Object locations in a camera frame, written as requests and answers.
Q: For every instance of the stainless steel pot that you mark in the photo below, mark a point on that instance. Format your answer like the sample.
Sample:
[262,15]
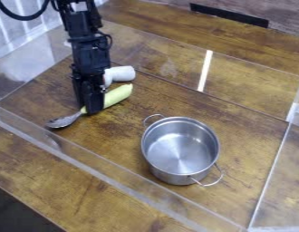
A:
[181,148]

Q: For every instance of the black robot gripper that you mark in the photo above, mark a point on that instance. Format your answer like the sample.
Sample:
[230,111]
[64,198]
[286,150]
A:
[91,54]

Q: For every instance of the black strip on table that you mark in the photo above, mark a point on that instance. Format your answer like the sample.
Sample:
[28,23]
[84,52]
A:
[243,18]

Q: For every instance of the red white toy mushroom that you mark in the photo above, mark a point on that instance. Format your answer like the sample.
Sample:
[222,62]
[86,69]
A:
[119,74]

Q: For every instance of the clear acrylic tray wall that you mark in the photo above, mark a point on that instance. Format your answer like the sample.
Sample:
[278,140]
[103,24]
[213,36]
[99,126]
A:
[173,204]

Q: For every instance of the green handled metal spoon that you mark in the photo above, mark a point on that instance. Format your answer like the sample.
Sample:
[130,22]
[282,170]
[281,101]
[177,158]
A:
[114,97]

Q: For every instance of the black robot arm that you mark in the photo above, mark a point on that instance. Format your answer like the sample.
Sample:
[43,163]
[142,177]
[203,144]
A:
[82,20]

